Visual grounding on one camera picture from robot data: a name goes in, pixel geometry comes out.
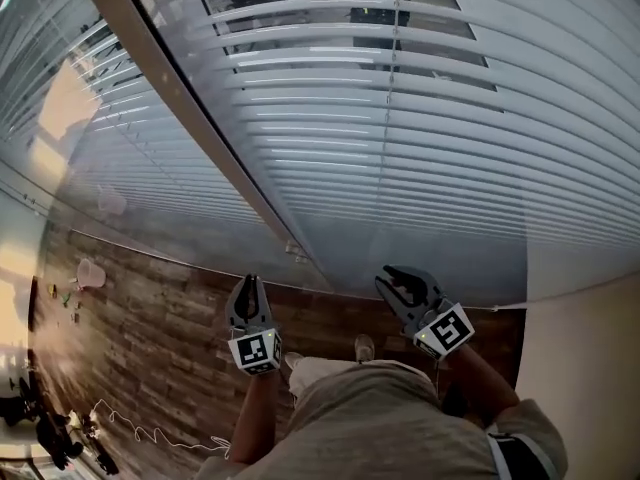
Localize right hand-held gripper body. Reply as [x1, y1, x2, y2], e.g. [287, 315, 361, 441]
[412, 297, 476, 362]

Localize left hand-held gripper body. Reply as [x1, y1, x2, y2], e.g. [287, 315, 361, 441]
[227, 322, 284, 377]

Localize white window blind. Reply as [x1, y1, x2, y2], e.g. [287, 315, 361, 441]
[74, 0, 334, 292]
[0, 0, 301, 279]
[119, 0, 640, 309]

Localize person's left forearm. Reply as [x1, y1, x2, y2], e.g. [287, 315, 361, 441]
[229, 367, 281, 465]

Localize person's right forearm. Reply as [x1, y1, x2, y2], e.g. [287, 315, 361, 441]
[442, 342, 521, 419]

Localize person's right shoe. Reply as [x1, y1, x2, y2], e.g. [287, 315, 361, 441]
[353, 334, 376, 364]

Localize person's light shorts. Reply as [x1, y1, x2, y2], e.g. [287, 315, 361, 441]
[287, 355, 361, 404]

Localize person's t-shirt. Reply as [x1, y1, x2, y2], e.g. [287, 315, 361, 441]
[194, 360, 569, 480]

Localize pink bucket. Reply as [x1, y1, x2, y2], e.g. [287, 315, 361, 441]
[74, 257, 107, 292]

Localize black device pile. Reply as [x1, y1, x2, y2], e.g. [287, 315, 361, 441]
[69, 410, 121, 477]

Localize black office chair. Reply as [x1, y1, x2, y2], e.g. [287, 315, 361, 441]
[0, 377, 40, 427]

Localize white floor cable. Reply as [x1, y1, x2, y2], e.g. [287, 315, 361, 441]
[89, 398, 232, 462]

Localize black arm strap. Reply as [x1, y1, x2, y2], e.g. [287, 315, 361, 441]
[487, 431, 559, 480]

